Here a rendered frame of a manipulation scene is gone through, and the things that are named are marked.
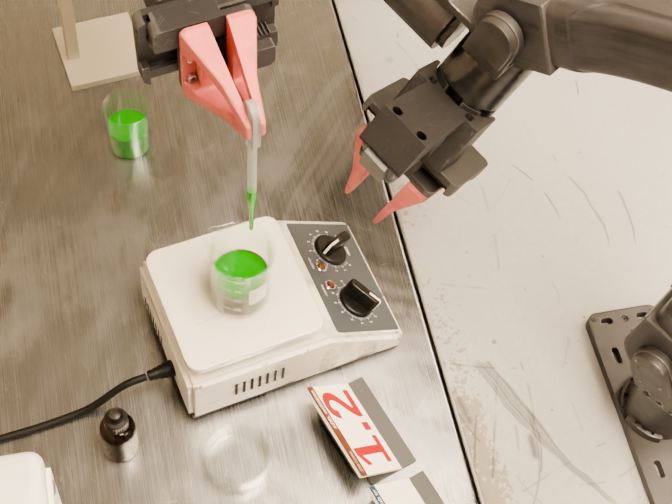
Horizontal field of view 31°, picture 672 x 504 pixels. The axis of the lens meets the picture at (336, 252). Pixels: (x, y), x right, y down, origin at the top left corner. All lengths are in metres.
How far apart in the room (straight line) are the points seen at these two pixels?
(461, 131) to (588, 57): 0.14
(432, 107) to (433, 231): 0.27
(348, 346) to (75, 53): 0.43
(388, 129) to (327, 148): 0.33
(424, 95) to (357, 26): 0.40
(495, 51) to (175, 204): 0.41
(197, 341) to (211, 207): 0.21
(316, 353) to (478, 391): 0.16
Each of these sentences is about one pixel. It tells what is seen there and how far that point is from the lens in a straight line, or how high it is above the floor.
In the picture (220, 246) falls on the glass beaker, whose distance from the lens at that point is 0.98.
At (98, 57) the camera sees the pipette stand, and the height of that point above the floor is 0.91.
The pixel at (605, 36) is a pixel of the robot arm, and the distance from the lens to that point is 0.83.
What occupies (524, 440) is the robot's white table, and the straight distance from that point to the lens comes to 1.08.
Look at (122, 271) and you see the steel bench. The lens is 1.13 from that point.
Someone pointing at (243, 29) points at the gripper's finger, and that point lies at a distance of 0.82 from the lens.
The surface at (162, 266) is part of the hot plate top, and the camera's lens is 1.02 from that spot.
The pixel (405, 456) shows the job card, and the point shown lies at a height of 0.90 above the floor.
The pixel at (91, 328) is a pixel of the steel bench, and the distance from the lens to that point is 1.10.
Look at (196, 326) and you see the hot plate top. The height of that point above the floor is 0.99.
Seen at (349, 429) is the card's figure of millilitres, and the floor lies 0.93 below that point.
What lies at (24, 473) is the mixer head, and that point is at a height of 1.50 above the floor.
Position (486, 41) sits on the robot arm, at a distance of 0.87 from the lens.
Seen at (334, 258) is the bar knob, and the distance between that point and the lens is 1.07.
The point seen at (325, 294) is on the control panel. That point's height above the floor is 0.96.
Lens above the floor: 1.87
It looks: 58 degrees down
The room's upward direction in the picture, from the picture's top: 9 degrees clockwise
